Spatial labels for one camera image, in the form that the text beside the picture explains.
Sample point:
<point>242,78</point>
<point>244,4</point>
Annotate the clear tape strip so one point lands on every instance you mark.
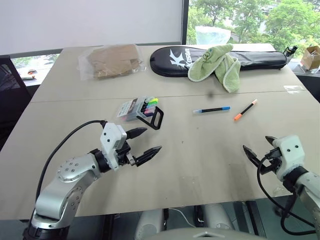
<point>293,89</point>

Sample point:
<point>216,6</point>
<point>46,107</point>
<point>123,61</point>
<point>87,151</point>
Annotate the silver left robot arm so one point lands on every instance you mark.
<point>62,185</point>

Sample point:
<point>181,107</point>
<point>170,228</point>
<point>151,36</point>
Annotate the small black device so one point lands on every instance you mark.
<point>290,50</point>

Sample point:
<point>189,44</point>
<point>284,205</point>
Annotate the black racket bag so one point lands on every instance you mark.
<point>170,62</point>

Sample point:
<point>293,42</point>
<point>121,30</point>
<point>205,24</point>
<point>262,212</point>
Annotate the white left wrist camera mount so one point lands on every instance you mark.
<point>110,140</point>

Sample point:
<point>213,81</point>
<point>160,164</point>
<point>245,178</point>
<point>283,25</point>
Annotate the orange marker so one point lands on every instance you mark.
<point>246,110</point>

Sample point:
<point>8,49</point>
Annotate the crumpled clear plastic bag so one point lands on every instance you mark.
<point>212,35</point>

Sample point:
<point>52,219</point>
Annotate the blue-capped black pen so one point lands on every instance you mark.
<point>212,110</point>

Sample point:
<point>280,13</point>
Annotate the blue highlighter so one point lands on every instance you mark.
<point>150,106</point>

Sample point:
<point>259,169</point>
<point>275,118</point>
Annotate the open cardboard box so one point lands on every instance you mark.
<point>311,58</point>

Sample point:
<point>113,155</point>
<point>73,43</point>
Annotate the grey robot torso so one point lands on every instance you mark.
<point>200,235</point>

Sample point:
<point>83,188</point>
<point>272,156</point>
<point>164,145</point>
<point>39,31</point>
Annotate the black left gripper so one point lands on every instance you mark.
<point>124,155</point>

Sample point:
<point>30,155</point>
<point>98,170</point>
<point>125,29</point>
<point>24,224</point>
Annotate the pink highlighter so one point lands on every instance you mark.
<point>149,110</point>

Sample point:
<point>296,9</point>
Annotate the silver rounded robot leg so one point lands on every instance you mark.
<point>150,223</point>
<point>218,215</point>

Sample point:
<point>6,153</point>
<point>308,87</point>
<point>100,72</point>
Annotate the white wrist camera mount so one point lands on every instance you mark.
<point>291,155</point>
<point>110,140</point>

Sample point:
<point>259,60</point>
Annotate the dark window frame post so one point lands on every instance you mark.
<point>184,22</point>

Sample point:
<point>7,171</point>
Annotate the small white orange object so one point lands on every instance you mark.
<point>29,74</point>

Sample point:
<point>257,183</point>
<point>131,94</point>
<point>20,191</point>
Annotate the cardboard in clear plastic bag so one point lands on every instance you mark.
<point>112,61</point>

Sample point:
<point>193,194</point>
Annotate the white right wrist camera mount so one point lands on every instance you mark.
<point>291,155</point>

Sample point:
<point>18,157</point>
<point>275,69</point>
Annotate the yellow-green highlighter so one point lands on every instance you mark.
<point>153,101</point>

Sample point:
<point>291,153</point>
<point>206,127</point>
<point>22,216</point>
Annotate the highlighter marker pack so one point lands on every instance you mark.
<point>130,111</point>

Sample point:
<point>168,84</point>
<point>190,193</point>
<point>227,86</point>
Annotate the purple highlighter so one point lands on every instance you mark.
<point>147,114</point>

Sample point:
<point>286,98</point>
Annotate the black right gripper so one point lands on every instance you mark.
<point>271,162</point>

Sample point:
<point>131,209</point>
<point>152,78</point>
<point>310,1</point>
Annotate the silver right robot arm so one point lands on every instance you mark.
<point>310,190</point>

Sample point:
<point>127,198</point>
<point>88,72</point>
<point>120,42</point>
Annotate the dark side desk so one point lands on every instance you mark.
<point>308,85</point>

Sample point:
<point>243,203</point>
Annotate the green towel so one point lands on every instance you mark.
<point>222,67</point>

